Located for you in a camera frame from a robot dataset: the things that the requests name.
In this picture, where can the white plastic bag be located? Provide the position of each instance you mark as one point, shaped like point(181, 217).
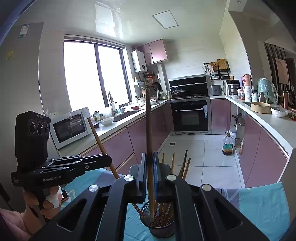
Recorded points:
point(279, 112)

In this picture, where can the wooden slat partition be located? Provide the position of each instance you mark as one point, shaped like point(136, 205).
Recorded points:
point(269, 60)

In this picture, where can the black wall shelf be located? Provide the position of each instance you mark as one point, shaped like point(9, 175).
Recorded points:
point(219, 75)

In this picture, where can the pink kitchen base cabinets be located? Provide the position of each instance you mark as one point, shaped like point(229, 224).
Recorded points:
point(261, 148)
point(120, 143)

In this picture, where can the purple cup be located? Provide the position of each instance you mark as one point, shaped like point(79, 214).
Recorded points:
point(241, 82)

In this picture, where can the white water heater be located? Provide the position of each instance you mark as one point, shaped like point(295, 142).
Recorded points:
point(139, 60)

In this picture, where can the hanging frying pan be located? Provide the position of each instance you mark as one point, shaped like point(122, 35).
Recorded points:
point(156, 86)

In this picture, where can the round bamboo steamer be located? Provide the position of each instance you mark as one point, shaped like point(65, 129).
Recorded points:
point(260, 107)

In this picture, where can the silver rice cooker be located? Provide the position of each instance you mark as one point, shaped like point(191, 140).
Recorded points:
point(216, 90)

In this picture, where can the kitchen window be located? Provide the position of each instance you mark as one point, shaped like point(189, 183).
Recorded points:
point(81, 74)

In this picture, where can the black smartphone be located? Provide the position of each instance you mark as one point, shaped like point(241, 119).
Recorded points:
point(64, 195)

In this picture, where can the glass jar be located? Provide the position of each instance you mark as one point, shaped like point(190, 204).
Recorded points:
point(96, 116)

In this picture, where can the pink wall cabinet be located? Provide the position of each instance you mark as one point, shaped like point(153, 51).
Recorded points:
point(157, 51)

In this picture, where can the grey refrigerator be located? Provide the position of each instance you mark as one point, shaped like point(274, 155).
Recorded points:
point(23, 81)

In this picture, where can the person's left hand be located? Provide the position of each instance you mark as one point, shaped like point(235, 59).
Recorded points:
point(29, 201)

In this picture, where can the green plastic-covered appliance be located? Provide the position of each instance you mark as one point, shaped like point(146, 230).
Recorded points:
point(267, 90)

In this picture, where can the white jar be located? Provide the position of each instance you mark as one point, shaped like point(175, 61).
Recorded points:
point(248, 93)

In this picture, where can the blue grey printed tablecloth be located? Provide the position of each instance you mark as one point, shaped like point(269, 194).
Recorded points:
point(254, 208)

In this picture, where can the cooking oil bottle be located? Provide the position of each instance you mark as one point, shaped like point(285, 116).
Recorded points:
point(228, 146)

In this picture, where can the red bowl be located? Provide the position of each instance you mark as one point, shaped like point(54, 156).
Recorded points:
point(135, 107)

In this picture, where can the brown thermos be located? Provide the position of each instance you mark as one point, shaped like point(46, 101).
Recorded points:
point(285, 98)

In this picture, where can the pink kettle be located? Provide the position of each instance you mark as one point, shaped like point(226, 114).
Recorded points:
point(247, 80)

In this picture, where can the black built-in oven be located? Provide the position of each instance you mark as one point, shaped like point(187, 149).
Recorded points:
point(189, 118)

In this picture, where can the ceiling light panel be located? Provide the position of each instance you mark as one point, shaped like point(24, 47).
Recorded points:
point(165, 19)

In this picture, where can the black mesh pen holder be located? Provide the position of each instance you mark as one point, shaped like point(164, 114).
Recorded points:
point(161, 231)

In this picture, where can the wooden cutting board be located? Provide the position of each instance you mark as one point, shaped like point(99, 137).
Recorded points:
point(222, 64)

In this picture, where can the bundle of wooden chopsticks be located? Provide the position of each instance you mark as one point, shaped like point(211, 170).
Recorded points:
point(172, 164)

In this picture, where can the framed picture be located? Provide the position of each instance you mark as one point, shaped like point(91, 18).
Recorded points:
point(282, 70)

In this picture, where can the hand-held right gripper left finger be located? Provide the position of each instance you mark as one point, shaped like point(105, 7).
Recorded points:
point(143, 183)

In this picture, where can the pot with glass lid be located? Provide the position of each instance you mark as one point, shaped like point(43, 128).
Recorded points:
point(178, 92)

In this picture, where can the white microwave oven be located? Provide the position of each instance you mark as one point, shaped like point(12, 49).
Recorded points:
point(69, 129)

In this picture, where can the black range hood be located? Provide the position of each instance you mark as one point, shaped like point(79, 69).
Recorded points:
point(192, 83)

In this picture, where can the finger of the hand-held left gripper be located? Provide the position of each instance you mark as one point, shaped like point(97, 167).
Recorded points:
point(97, 165)
point(76, 158)

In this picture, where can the white bowl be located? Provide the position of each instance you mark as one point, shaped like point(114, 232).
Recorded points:
point(106, 121)

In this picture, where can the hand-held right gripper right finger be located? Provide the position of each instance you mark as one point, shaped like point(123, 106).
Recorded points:
point(156, 183)

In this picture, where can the stainless steamer pot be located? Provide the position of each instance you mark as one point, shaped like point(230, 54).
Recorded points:
point(233, 89)

